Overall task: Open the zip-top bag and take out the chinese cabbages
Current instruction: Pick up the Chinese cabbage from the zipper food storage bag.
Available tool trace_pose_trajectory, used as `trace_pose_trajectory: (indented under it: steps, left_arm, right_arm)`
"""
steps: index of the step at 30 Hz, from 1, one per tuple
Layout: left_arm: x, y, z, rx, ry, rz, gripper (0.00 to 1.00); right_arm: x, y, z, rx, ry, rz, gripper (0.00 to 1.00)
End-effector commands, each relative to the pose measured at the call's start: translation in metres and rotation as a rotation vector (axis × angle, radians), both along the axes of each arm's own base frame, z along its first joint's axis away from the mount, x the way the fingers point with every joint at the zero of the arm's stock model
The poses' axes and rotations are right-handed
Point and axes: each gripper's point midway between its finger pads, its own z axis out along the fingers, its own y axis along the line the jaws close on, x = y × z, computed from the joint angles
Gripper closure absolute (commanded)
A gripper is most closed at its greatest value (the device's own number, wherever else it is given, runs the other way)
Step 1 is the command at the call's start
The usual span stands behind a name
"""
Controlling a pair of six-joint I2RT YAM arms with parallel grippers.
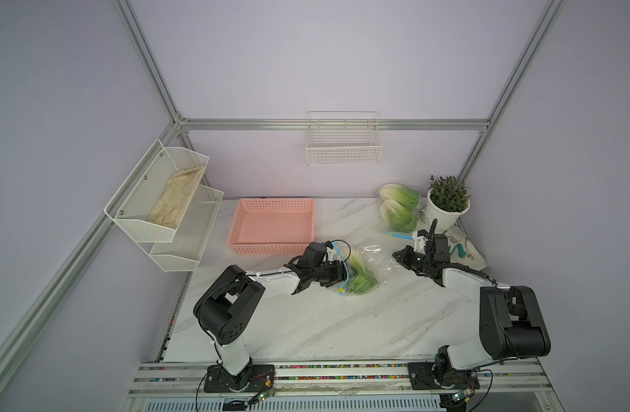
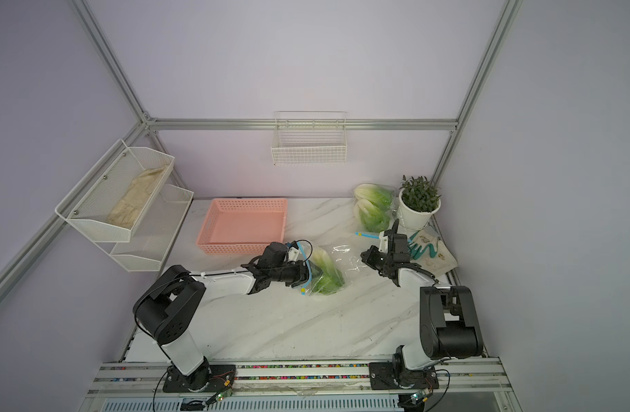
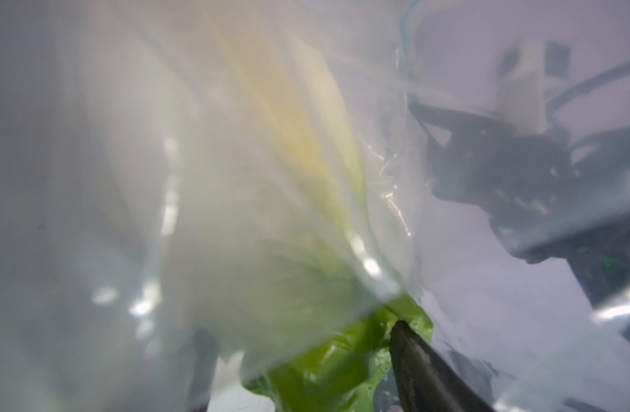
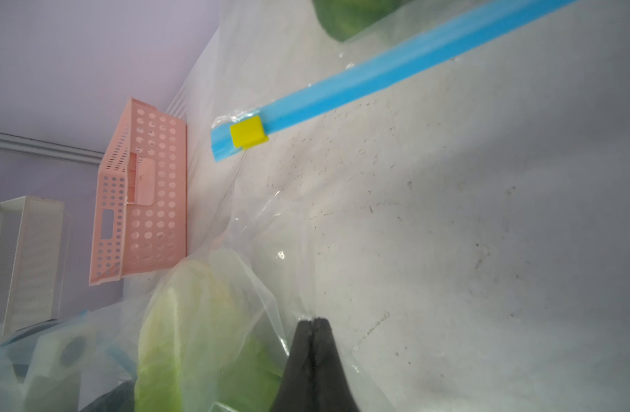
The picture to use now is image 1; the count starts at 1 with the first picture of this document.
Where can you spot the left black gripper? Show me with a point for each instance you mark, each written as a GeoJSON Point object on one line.
{"type": "Point", "coordinates": [336, 276]}

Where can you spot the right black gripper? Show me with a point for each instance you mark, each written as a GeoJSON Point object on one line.
{"type": "Point", "coordinates": [406, 252]}

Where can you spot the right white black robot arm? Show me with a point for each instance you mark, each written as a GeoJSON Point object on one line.
{"type": "Point", "coordinates": [510, 324]}

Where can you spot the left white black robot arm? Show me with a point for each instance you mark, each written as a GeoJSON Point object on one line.
{"type": "Point", "coordinates": [224, 311]}

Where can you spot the rear bagged chinese cabbage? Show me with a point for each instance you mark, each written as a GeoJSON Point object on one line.
{"type": "Point", "coordinates": [406, 196]}

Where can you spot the potted green plant white pot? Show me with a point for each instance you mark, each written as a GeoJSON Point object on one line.
{"type": "Point", "coordinates": [447, 199]}

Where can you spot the pink plastic basket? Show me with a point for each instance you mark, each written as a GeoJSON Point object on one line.
{"type": "Point", "coordinates": [272, 226]}

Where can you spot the beige cloth in shelf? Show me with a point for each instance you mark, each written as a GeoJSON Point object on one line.
{"type": "Point", "coordinates": [172, 203]}

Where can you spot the white two-tier mesh shelf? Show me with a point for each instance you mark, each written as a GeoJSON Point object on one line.
{"type": "Point", "coordinates": [172, 250]}

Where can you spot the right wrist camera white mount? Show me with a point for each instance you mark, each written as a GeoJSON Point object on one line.
{"type": "Point", "coordinates": [424, 241]}

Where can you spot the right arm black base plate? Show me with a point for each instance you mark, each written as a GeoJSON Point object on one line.
{"type": "Point", "coordinates": [428, 376]}

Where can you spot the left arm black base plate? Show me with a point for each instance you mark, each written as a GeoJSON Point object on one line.
{"type": "Point", "coordinates": [252, 378]}

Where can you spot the white wire wall basket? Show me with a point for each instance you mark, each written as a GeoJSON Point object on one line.
{"type": "Point", "coordinates": [339, 138]}

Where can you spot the aluminium front rail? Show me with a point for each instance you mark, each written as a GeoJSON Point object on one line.
{"type": "Point", "coordinates": [155, 380]}

